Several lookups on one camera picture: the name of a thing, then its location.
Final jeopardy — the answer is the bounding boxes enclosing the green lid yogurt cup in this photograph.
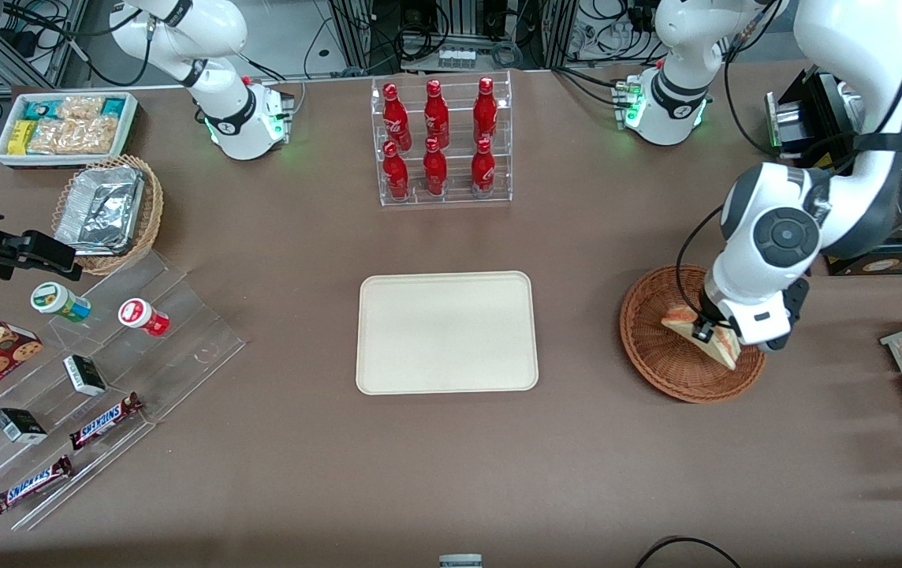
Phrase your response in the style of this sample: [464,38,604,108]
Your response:
[31,282,92,323]

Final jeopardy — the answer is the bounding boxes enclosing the cream rectangular tray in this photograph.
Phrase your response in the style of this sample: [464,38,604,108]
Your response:
[356,271,539,395]

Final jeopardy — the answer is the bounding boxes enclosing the clear acrylic stepped display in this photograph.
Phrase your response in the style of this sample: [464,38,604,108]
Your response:
[0,248,247,531]

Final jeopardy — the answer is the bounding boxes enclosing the clear acrylic bottle rack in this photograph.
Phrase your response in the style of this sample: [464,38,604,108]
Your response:
[371,69,513,207]

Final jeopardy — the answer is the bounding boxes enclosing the triangular sandwich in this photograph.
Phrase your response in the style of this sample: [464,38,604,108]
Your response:
[661,306,738,372]

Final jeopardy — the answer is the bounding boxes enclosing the white plastic snack bin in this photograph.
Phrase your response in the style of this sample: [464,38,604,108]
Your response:
[0,92,140,170]

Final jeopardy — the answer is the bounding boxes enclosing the small black white carton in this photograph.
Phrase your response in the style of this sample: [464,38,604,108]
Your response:
[63,355,107,397]
[0,408,48,445]

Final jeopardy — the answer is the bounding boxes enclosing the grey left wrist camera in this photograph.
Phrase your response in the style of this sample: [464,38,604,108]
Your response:
[762,278,811,353]

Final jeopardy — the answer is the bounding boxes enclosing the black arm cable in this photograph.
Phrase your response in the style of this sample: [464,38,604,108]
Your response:
[675,0,902,326]

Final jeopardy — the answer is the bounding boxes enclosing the brown round wicker basket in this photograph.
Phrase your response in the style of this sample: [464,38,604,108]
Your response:
[619,264,769,404]

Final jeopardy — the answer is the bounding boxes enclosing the small clear cracker bag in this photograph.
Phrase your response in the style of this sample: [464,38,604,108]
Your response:
[57,95,106,121]

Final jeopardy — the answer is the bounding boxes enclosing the red lid yogurt cup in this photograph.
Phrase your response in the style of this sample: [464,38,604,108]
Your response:
[118,298,170,338]

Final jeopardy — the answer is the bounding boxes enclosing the black curved floor cable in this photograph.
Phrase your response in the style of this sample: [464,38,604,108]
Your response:
[635,536,745,568]

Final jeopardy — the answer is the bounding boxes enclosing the tan oval wicker basket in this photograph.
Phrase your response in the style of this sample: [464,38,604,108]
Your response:
[51,155,164,276]

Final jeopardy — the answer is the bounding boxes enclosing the brown snickers bar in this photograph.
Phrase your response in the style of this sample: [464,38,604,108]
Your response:
[69,392,144,451]
[0,455,74,515]

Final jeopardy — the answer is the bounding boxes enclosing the large clear cracker bag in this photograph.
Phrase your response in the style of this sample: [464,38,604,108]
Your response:
[28,117,118,155]

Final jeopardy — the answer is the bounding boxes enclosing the red cola bottle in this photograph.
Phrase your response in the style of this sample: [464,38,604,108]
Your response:
[382,140,410,200]
[423,79,450,149]
[471,137,496,195]
[473,77,498,144]
[423,137,448,196]
[382,82,412,151]

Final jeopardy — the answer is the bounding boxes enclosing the black control box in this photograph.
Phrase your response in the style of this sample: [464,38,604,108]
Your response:
[765,69,868,157]

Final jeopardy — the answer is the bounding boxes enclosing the silver foil tray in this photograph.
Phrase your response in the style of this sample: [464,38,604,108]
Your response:
[54,166,145,256]

